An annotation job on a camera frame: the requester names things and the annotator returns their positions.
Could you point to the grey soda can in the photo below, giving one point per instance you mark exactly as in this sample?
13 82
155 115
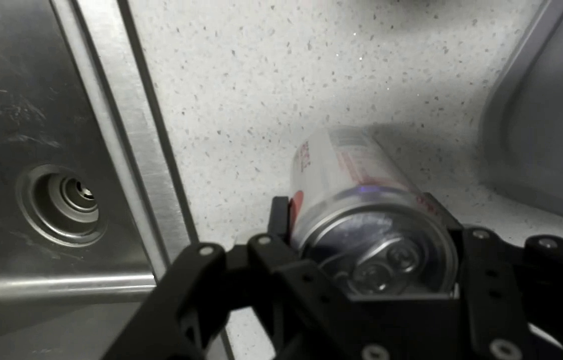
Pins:
353 201

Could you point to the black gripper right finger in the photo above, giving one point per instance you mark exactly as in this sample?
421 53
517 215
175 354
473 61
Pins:
513 300

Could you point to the grey plastic tray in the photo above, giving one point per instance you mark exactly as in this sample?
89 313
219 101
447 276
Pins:
553 132

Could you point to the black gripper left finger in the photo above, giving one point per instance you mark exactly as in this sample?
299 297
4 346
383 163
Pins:
267 293

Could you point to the stainless steel double sink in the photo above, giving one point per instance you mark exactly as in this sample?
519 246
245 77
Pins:
27 132

